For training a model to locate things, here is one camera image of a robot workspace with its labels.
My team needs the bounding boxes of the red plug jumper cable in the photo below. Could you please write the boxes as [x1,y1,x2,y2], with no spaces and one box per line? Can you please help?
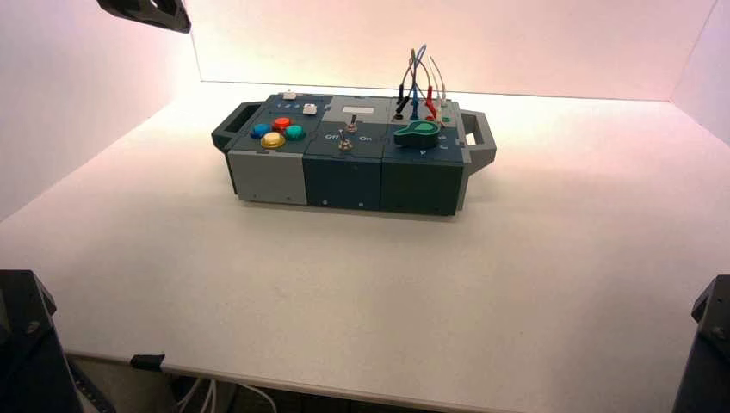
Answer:
[415,57,439,122]

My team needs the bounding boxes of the black plug jumper cable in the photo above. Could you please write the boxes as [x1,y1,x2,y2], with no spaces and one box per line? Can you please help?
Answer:
[394,48,418,120]

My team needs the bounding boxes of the blue plug jumper cable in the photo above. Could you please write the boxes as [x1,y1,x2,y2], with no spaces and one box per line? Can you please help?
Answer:
[410,44,429,122]

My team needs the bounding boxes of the green pointer rotary knob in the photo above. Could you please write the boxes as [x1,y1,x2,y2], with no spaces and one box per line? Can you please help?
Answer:
[393,120,442,151]

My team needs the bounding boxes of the black corrugated conduit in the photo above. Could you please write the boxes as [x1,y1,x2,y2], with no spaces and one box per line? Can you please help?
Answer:
[67,360,118,413]

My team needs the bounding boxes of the white plug jumper cable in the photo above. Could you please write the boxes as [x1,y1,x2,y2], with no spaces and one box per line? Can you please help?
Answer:
[429,55,450,109]

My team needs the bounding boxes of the black table edge clamp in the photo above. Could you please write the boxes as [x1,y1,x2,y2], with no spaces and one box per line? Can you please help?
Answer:
[129,354,166,372]

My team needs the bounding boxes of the black overhead bracket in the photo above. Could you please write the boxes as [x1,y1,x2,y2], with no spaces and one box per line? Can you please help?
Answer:
[96,0,192,34]

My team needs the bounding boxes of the grey and teal task box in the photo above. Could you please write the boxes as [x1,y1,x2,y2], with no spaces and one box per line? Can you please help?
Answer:
[211,92,498,218]

